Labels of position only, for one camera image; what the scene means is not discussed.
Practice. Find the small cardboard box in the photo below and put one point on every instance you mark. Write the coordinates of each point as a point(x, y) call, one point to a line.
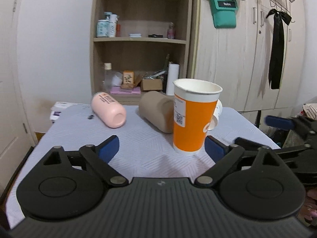
point(151, 85)

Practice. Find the pink tumbler cup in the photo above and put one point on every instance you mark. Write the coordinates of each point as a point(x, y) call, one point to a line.
point(108, 110)

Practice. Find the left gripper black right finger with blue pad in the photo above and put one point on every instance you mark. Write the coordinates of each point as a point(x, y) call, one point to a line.
point(255, 184)

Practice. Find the white tube bottle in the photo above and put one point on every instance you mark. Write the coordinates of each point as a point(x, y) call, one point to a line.
point(112, 25)

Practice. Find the teal white lotion bottle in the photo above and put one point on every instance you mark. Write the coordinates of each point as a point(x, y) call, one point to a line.
point(102, 28)

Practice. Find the white paper towel roll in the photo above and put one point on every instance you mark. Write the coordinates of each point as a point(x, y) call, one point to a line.
point(173, 72)

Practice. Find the black ribbon bow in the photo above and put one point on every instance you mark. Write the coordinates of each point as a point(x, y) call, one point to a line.
point(277, 51)

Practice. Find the orange white paper cup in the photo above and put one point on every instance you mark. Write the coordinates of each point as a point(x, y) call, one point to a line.
point(194, 105)

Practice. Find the wooden bookshelf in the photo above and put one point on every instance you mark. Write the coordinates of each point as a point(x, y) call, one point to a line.
point(141, 45)

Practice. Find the orange patterned small box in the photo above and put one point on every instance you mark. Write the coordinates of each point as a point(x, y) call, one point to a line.
point(127, 80)

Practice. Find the small white paper cup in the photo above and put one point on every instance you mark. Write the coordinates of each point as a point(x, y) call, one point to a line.
point(216, 115)

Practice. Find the light grey table cloth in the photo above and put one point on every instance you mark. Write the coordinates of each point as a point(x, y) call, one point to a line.
point(144, 150)

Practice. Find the light wood wardrobe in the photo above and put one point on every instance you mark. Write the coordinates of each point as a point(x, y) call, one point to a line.
point(238, 59)

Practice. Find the small pink bottle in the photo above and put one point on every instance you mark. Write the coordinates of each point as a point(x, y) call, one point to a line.
point(171, 31)

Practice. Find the taupe tumbler cup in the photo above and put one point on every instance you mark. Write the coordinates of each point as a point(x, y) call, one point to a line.
point(158, 109)

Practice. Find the pink flat box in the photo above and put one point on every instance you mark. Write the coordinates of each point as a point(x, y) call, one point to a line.
point(117, 90)

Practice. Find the teal fabric pouch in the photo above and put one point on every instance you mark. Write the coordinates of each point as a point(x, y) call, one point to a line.
point(224, 13)

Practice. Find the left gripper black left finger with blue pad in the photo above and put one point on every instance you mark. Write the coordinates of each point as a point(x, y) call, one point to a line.
point(64, 185)

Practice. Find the clear bottle beige cap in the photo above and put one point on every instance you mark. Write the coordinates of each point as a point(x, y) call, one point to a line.
point(108, 76)

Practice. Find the white panel door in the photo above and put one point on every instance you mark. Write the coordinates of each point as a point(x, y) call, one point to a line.
point(16, 138)

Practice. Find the white tissue pack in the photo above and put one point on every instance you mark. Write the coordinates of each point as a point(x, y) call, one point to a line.
point(57, 108)

